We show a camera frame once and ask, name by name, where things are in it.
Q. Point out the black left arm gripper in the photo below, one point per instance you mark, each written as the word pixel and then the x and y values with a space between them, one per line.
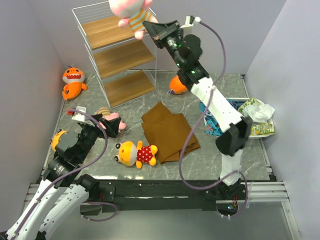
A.
pixel 112 127

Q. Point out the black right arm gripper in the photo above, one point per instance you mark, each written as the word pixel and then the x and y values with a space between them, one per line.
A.
pixel 161 32

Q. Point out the pink striped plush pig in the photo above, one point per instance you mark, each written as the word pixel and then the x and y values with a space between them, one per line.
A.
pixel 133 13
pixel 108 115

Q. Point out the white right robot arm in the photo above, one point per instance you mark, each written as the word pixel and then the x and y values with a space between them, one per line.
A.
pixel 185 50

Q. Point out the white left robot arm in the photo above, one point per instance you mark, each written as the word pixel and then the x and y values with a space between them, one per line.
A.
pixel 61 189

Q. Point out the yellow frog plush polka dress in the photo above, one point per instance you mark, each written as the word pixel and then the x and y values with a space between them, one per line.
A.
pixel 130 154

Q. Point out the orange shark plush toy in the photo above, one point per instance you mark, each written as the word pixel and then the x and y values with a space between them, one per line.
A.
pixel 74 79

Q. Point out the orange goldfish plush toy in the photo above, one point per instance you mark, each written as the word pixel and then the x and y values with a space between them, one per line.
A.
pixel 176 87

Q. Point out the brown folded cloth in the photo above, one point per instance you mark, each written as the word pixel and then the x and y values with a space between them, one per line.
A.
pixel 168 131

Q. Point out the blue patterned cloth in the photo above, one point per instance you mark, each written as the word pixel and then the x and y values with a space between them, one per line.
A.
pixel 211 125

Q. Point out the white crumpled cloth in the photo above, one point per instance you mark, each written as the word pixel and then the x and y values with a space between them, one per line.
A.
pixel 259 113

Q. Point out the floral yellow green cloth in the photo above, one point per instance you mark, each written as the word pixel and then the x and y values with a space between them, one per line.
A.
pixel 260 120

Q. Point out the white laundry tray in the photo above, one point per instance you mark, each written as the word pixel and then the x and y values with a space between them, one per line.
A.
pixel 257 125

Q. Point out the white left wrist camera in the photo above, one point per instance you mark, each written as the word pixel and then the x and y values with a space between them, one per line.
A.
pixel 77 116

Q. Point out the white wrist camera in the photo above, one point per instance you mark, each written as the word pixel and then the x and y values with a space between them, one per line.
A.
pixel 190 21
pixel 77 116

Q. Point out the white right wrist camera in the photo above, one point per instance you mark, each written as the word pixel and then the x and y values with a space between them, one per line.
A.
pixel 190 21

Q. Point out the white wire wooden shelf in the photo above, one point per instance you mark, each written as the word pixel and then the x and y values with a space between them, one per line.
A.
pixel 126 68

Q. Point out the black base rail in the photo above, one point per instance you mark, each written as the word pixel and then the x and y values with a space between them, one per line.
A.
pixel 145 195

